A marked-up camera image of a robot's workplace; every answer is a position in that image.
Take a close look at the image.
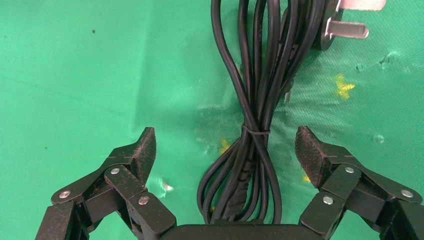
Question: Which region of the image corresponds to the black power cable with plug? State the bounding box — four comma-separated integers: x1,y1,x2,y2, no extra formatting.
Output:
197,0,387,227

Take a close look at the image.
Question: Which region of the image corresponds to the green table cloth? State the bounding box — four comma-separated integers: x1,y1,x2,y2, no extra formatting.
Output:
0,0,424,240

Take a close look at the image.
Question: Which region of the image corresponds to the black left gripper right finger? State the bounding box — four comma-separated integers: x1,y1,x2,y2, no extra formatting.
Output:
294,125,424,240

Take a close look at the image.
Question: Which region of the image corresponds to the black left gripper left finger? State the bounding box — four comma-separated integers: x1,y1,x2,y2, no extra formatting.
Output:
34,126,177,240

